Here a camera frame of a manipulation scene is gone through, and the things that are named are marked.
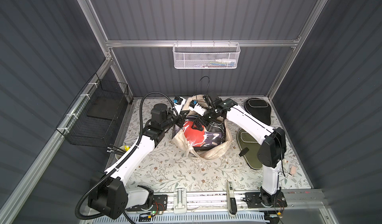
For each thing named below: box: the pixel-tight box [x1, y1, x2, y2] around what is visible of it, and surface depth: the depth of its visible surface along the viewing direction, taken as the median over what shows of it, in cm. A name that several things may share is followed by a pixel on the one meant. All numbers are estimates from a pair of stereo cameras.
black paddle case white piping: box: [244, 97, 272, 126], surface depth 112 cm
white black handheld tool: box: [226, 181, 238, 217], surface depth 72 cm
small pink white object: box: [288, 164, 297, 176], surface depth 83 cm
